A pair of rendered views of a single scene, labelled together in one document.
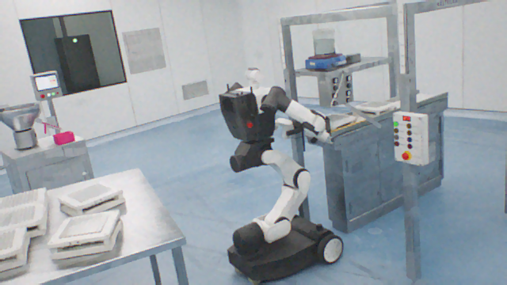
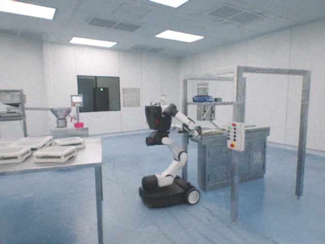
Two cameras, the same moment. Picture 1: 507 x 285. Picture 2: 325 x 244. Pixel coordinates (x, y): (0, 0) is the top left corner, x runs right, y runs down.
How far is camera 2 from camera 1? 0.47 m
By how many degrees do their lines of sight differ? 11
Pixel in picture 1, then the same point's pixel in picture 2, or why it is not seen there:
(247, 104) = (157, 111)
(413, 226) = (234, 186)
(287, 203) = (173, 167)
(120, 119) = (114, 127)
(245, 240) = (147, 182)
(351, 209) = (209, 178)
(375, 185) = (224, 169)
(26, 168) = (57, 135)
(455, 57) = (282, 116)
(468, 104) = (288, 142)
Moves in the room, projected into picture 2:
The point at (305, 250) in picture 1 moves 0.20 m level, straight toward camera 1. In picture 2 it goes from (178, 194) to (176, 202)
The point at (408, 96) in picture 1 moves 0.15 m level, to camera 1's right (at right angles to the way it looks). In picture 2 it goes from (236, 113) to (252, 113)
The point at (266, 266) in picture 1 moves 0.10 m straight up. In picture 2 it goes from (155, 198) to (155, 190)
